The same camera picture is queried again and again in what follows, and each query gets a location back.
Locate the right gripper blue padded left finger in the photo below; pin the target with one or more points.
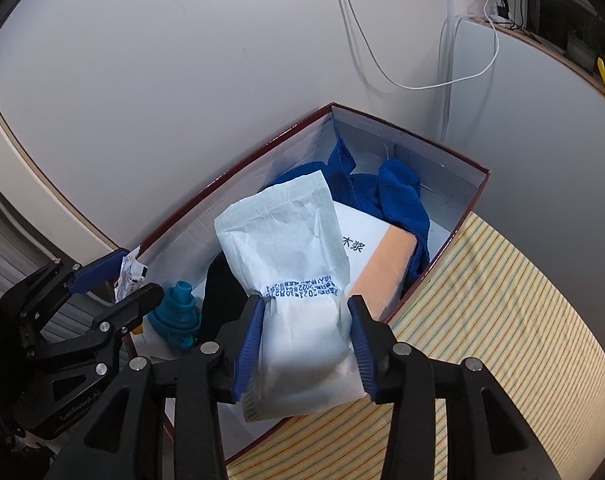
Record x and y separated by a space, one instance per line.
121 437

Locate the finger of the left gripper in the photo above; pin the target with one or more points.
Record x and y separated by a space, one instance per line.
129 313

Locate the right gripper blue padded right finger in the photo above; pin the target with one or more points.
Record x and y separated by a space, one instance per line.
487 435

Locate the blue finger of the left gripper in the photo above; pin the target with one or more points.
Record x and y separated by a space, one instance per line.
103 269

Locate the small snack wrapper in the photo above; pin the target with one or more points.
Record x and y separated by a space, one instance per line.
132 275

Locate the teal collapsible funnel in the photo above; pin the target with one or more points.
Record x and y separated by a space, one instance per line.
177 318

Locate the black knit glove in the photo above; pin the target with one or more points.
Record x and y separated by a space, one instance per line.
224 301

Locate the white paper pouch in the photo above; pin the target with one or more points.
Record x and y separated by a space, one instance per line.
284 245

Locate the orange white tissue pack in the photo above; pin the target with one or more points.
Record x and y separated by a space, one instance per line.
379 255

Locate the blue terry towel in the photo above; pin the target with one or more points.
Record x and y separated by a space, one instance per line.
391 194

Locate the dark red storage box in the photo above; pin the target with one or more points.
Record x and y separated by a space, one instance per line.
183 247

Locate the striped yellow tablecloth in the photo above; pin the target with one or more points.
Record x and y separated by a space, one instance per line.
484 299

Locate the grey plant pot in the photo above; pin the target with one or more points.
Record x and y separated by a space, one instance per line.
580 53

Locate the white power strip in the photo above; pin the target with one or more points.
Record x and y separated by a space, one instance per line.
499 11

